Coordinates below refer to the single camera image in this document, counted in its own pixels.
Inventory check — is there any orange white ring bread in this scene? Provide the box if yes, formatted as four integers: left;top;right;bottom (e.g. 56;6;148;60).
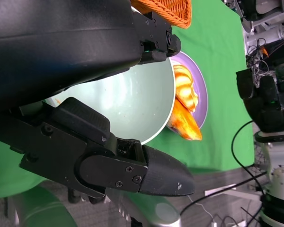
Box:
172;65;199;113

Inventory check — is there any grey-green bowl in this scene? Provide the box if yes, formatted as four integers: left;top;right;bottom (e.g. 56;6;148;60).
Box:
44;58;176;145

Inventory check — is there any green tablecloth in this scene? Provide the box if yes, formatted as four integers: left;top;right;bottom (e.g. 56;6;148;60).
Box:
0;0;256;201

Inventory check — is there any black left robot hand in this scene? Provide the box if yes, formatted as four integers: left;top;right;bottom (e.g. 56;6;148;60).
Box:
0;0;195;199

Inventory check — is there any orange wicker basket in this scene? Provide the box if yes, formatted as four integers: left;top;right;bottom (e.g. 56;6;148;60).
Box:
130;0;192;29

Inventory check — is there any orange glazed twisted bread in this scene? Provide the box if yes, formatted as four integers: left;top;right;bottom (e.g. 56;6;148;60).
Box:
168;98;203;141

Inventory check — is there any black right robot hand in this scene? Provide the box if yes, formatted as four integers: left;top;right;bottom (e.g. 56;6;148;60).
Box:
236;68;284;133

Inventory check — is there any lavender plate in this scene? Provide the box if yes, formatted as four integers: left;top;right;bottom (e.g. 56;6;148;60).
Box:
167;51;209;133

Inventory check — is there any black floor cable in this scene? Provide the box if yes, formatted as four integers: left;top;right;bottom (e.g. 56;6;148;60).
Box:
179;171;268;216

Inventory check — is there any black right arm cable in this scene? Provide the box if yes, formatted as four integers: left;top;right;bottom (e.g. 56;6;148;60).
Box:
231;120;267;196

